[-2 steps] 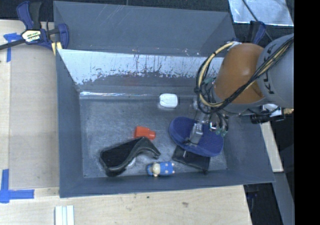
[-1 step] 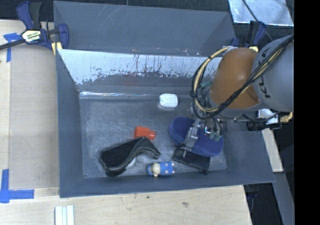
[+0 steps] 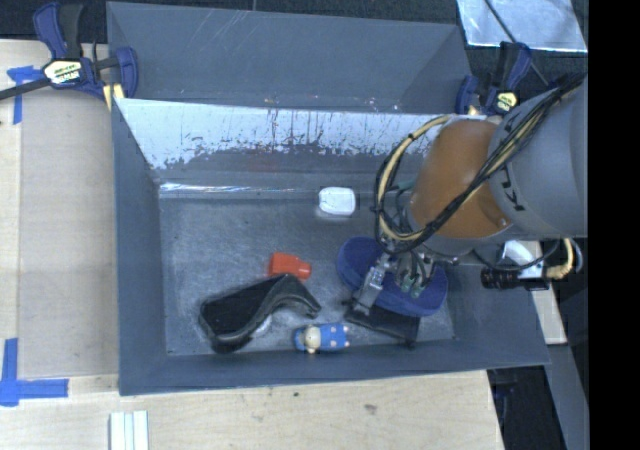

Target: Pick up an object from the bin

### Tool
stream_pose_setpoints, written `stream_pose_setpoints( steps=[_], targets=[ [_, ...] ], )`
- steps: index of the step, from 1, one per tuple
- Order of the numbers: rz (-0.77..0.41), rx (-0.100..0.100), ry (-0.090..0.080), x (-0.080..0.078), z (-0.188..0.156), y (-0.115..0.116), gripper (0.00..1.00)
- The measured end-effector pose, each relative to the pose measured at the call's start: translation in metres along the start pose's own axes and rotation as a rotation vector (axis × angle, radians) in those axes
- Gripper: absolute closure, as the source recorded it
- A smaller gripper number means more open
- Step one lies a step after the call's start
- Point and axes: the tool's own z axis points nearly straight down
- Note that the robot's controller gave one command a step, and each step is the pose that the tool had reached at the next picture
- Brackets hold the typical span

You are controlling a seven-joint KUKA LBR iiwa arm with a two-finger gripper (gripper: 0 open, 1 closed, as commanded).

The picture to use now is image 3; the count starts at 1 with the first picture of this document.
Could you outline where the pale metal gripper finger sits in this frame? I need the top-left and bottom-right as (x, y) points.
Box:
(350, 257), (391, 317)

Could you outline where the blue round cushion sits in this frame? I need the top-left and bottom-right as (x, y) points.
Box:
(335, 236), (449, 322)

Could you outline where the black flat box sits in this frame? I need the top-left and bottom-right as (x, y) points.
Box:
(342, 301), (422, 348)

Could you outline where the blue toy figure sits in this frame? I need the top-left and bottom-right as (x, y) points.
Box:
(293, 322), (352, 355)

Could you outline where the red plastic cap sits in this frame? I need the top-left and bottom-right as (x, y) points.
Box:
(267, 251), (313, 282)

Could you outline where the white rounded block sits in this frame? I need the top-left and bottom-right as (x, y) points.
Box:
(317, 186), (358, 218)

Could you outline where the black curved plastic case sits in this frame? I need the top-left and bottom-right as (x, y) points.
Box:
(198, 273), (323, 355)

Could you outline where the grey metal bin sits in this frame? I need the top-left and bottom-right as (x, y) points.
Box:
(105, 1), (552, 397)

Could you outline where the pale wood board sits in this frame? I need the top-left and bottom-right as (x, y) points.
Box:
(17, 41), (122, 381)

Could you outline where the black cylinder on white bracket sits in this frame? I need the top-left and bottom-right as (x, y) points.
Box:
(480, 240), (552, 292)

